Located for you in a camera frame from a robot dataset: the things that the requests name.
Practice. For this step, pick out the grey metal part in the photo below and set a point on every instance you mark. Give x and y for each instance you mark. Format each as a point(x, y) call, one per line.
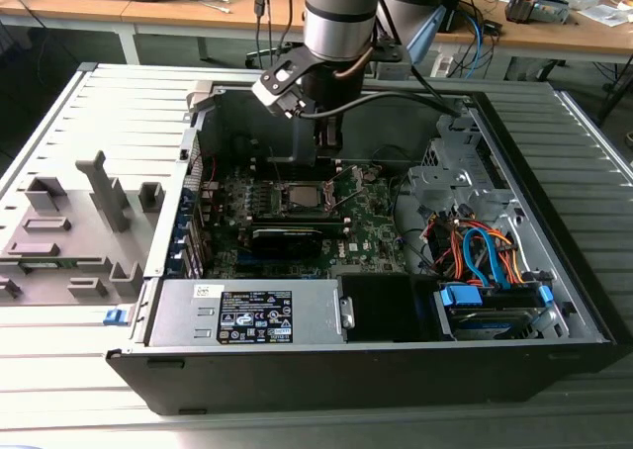
point(551, 9)

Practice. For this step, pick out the black upright box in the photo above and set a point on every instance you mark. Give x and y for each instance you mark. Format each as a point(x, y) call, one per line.
point(454, 4)

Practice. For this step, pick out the hard disk blue carrier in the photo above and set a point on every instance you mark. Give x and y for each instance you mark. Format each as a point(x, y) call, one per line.
point(462, 299)

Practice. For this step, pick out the silver CPU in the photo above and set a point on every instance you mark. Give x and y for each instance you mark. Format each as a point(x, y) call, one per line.
point(304, 195)

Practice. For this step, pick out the blue plastic clip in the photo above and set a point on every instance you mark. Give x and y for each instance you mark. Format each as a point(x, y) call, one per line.
point(114, 317)

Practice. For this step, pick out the CPU cooler copper fins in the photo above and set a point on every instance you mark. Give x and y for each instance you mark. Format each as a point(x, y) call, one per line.
point(518, 6)

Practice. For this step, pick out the green motherboard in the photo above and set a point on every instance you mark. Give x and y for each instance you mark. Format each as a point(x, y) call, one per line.
point(368, 231)

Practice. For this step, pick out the wooden desk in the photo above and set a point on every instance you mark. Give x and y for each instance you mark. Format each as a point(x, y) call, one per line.
point(544, 36)
point(74, 6)

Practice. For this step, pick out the blue expansion slot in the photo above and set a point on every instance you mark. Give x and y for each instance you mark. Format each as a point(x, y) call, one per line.
point(245, 261)

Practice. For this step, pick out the green RAM stick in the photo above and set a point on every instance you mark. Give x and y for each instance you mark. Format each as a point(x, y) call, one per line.
point(297, 220)
point(42, 265)

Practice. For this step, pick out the white paper sheet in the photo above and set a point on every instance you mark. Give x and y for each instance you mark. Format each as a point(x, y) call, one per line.
point(605, 14)

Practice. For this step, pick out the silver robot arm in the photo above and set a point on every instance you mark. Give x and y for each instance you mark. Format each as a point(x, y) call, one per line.
point(341, 28)

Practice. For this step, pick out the grey power supply unit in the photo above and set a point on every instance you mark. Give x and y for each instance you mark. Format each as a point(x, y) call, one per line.
point(173, 315)

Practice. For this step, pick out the black PC case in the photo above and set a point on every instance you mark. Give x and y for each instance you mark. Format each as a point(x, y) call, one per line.
point(316, 385)

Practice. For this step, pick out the metal drive cage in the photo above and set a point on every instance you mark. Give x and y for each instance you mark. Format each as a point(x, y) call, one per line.
point(445, 177)

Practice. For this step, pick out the black graphics card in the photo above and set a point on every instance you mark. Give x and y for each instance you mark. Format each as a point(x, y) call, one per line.
point(287, 245)

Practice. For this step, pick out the grey parts rack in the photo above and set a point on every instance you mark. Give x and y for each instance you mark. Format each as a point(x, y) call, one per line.
point(79, 211)

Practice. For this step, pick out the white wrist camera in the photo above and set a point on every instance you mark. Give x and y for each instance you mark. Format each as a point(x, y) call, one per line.
point(277, 98)

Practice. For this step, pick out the CPU socket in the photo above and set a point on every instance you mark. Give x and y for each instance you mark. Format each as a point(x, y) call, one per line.
point(283, 197)

